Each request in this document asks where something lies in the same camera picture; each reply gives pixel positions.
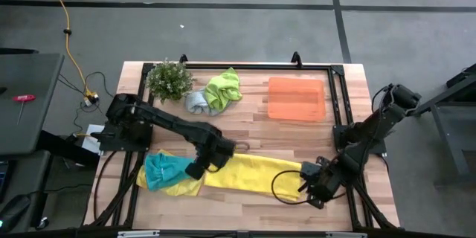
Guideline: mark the black keyboard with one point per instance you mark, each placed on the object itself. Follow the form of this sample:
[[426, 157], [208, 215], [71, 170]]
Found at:
[[3, 178]]

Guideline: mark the light grey microfiber towel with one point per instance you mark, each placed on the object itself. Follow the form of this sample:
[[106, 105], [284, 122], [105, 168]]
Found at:
[[195, 104]]

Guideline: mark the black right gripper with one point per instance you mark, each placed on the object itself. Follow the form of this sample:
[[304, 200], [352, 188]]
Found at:
[[323, 178]]

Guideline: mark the grey desk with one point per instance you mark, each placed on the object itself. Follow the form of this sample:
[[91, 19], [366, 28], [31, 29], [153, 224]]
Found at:
[[33, 82]]

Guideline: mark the black caster wheel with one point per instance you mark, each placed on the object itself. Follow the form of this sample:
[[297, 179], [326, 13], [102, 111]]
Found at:
[[42, 224]]

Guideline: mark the black metal beam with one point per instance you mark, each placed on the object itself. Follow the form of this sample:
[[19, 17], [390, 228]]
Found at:
[[67, 148]]

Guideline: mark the orange translucent plastic tray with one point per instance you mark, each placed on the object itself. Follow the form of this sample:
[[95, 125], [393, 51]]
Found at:
[[297, 98]]

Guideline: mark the teal microfiber towel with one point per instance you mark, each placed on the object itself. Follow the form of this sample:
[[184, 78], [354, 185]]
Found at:
[[163, 171]]

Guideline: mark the black metal stand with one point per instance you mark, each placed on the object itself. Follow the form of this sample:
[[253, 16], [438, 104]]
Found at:
[[446, 134]]

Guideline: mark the yellow microfiber towel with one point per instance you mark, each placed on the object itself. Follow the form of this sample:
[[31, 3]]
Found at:
[[186, 189], [253, 173]]

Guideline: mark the dark low desk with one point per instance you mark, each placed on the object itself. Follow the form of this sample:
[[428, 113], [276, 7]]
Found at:
[[26, 171]]

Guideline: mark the silver aluminium extrusion piece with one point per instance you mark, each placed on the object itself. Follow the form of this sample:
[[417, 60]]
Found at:
[[137, 234], [346, 235]]

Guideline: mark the black aluminium table frame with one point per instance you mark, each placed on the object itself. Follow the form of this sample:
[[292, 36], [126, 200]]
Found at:
[[238, 66]]

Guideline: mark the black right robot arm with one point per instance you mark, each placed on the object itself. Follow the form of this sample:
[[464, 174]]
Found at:
[[372, 126]]

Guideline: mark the lime green microfiber towel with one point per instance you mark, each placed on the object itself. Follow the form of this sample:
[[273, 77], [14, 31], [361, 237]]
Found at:
[[221, 87]]

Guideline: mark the small potted plant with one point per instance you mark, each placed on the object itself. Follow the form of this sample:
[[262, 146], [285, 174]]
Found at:
[[169, 80]]

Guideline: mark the white paper sheet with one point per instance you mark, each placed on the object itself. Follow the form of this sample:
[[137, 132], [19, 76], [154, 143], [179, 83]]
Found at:
[[89, 145]]

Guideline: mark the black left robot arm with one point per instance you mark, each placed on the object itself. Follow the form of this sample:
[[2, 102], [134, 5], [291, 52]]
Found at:
[[167, 122]]

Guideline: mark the black computer mouse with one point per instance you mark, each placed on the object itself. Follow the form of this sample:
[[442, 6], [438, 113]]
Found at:
[[15, 210]]

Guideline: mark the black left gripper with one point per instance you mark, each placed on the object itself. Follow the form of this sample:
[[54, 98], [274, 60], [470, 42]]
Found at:
[[215, 152]]

